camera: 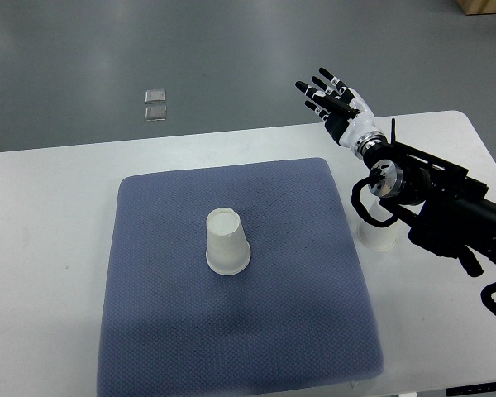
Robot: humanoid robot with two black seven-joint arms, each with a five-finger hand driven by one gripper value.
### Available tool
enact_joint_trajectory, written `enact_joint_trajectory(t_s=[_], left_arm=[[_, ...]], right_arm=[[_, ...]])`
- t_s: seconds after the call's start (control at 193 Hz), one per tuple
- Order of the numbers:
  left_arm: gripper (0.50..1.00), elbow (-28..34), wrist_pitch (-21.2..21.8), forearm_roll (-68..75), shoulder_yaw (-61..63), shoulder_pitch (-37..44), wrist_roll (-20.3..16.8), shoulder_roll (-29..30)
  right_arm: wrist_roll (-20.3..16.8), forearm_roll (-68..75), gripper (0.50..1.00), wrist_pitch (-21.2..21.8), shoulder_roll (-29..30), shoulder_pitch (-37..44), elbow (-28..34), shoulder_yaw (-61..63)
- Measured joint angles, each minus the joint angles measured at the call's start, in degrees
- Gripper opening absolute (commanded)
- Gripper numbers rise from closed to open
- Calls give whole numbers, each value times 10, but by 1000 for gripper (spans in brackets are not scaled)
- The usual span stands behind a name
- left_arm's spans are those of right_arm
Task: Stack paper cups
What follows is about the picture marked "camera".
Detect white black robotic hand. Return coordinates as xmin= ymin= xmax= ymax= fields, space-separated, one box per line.
xmin=295 ymin=68 xmax=386 ymax=158

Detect white paper cup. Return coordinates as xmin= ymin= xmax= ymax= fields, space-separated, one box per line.
xmin=206 ymin=208 xmax=251 ymax=276
xmin=357 ymin=198 xmax=400 ymax=251

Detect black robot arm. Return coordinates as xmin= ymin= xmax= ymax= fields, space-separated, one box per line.
xmin=351 ymin=133 xmax=496 ymax=277

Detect wooden furniture corner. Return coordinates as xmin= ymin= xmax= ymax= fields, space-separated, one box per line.
xmin=455 ymin=0 xmax=496 ymax=16

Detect white paper cup on mat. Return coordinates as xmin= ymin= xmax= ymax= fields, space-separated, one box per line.
xmin=206 ymin=208 xmax=251 ymax=276

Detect lower silver floor plate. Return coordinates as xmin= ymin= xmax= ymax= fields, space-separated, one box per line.
xmin=145 ymin=106 xmax=167 ymax=122

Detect silver floor plate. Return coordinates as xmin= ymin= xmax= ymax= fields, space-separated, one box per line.
xmin=145 ymin=88 xmax=166 ymax=103
xmin=145 ymin=106 xmax=167 ymax=122

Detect upper silver floor plate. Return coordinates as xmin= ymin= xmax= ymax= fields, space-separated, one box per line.
xmin=145 ymin=88 xmax=166 ymax=103

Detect blue grey fabric mat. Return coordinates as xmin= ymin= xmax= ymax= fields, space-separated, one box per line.
xmin=97 ymin=158 xmax=383 ymax=396

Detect black table edge panel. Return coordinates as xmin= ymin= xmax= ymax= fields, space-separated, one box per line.
xmin=445 ymin=382 xmax=496 ymax=396

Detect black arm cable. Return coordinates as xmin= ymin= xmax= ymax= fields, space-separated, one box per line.
xmin=351 ymin=176 xmax=399 ymax=227

